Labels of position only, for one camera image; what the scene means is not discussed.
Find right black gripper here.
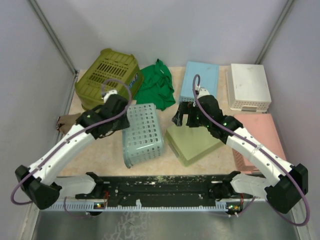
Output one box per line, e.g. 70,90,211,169
172,100,211,128

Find light blue cable duct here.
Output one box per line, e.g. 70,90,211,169
49,199,248,212

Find teal perforated basket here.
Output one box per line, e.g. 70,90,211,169
122,103,165,169

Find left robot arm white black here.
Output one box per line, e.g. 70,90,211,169
15,90,131,210

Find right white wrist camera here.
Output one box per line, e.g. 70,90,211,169
195,86,210,98

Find white perforated basket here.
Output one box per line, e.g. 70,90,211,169
226,63,272,113

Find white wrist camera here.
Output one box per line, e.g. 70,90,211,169
102,89,118,104
195,86,210,98

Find light green shallow tray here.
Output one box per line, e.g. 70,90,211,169
164,125,223,167

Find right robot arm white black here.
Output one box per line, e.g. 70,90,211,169
172,94,308,214

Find pink perforated basket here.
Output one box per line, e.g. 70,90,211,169
232,113,286,174

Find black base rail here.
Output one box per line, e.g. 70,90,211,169
75,174,250,208

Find large olive green container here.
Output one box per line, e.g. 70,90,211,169
75,48,144,110

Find light blue perforated basket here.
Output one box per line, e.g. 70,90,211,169
178,61,220,103

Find brown small pouch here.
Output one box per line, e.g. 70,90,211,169
56,113,81,135

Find green cloth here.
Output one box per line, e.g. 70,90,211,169
134,59,176,111

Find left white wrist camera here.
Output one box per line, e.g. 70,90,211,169
102,89,118,104

